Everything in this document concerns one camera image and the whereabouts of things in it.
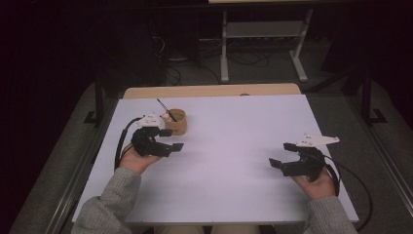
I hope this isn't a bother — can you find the person's left hand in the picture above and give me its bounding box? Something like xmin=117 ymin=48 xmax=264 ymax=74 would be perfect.
xmin=118 ymin=143 xmax=163 ymax=175

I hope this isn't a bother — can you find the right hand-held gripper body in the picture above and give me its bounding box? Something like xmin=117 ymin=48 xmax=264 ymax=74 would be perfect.
xmin=280 ymin=133 xmax=341 ymax=183

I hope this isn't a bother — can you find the person's right hand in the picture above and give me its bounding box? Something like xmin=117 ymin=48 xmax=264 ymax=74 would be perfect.
xmin=291 ymin=169 xmax=337 ymax=202

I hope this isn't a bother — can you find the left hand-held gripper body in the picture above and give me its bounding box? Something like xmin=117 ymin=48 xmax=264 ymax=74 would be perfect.
xmin=130 ymin=113 xmax=173 ymax=159

